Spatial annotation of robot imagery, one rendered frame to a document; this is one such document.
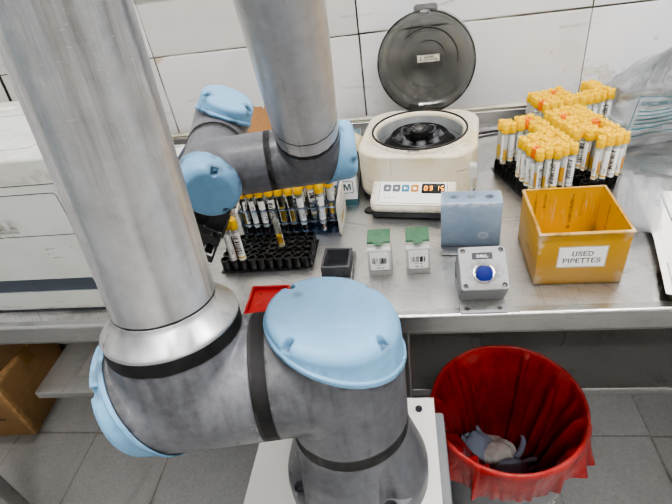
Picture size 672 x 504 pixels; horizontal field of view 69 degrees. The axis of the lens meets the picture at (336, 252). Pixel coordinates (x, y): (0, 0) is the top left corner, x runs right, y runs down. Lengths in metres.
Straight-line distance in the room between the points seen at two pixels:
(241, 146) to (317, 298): 0.25
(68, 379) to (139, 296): 1.47
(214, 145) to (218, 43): 0.74
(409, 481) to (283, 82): 0.39
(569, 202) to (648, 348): 0.82
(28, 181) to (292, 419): 0.58
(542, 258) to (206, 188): 0.51
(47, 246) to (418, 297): 0.61
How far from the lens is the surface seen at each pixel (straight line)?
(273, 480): 0.60
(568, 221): 0.94
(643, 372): 1.60
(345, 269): 0.83
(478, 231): 0.88
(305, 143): 0.54
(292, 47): 0.44
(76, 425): 2.09
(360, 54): 1.28
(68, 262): 0.93
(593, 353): 1.60
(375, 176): 1.01
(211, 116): 0.68
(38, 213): 0.88
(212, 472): 1.74
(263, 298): 0.85
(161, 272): 0.38
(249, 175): 0.60
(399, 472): 0.51
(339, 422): 0.43
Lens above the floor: 1.43
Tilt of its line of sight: 37 degrees down
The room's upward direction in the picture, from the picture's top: 9 degrees counter-clockwise
